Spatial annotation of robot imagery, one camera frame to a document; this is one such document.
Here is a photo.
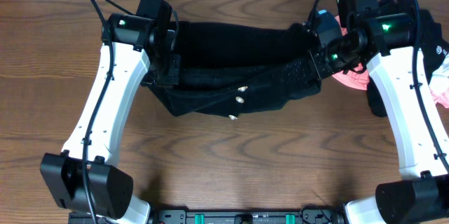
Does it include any black velvet skirt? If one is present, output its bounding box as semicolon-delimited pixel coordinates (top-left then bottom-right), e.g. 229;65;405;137
148;21;321;117

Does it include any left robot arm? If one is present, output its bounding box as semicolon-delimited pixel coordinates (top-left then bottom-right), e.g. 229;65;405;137
40;0;180;223

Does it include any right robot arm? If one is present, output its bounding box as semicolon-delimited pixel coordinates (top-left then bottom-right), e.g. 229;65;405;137
307;0;448;223

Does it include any pink garment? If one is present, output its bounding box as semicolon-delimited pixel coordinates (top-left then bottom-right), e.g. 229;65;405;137
331;15;449;109

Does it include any black t-shirt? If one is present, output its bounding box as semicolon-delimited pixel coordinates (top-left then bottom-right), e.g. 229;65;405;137
366;0;448;117

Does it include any left black camera cable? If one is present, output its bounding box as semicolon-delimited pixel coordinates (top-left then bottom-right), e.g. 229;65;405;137
79;0;136;224

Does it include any black camera cable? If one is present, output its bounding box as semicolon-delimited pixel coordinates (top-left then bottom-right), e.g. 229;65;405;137
308;0;449;172
79;0;136;224

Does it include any right black camera cable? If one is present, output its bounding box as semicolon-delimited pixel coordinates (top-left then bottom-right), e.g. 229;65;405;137
308;0;449;172

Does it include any black mounting rail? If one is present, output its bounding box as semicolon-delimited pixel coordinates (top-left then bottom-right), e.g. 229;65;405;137
68;209;348;224

